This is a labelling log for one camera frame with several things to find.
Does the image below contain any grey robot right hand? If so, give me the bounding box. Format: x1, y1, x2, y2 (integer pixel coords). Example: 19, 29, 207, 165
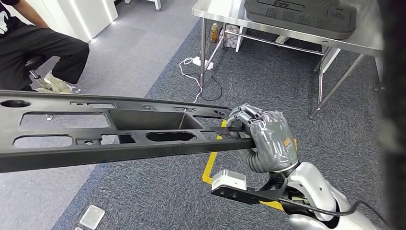
226, 103, 299, 174

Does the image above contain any long black plastic panel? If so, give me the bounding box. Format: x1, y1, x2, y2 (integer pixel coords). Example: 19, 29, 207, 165
0, 90, 257, 174

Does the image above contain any stainless steel workbench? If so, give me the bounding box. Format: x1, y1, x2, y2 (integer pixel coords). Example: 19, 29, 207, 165
192, 0, 385, 119

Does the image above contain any white power strip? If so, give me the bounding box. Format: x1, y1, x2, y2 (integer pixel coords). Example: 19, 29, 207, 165
192, 56, 214, 70

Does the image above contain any patterned bag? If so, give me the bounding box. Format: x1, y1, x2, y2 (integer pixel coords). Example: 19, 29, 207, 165
221, 24, 243, 49

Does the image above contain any black engine cover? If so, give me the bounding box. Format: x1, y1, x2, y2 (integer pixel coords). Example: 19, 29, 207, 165
244, 0, 358, 40

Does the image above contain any amber bottle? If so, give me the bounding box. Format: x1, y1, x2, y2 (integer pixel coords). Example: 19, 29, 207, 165
210, 23, 220, 44

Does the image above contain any metal floor socket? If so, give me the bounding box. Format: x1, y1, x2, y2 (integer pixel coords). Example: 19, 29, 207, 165
73, 205, 106, 230

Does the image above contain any white cabinet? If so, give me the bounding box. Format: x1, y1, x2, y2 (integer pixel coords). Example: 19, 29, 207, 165
25, 0, 119, 44

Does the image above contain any person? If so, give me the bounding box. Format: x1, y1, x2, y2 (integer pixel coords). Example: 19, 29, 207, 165
0, 0, 90, 94

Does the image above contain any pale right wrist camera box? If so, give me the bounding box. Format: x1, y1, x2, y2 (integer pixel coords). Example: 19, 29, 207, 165
211, 169, 248, 191

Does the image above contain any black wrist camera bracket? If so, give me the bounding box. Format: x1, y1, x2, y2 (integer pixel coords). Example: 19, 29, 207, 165
211, 183, 307, 207

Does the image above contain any black floor cable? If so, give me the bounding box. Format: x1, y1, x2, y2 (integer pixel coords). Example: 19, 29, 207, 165
185, 73, 224, 103

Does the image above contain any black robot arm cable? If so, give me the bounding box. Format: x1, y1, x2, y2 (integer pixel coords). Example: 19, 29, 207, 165
279, 198, 389, 230

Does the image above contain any white power cable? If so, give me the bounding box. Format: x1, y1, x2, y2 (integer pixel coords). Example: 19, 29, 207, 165
179, 57, 203, 104

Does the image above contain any white table frame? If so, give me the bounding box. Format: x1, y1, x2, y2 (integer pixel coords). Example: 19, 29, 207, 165
124, 0, 162, 12

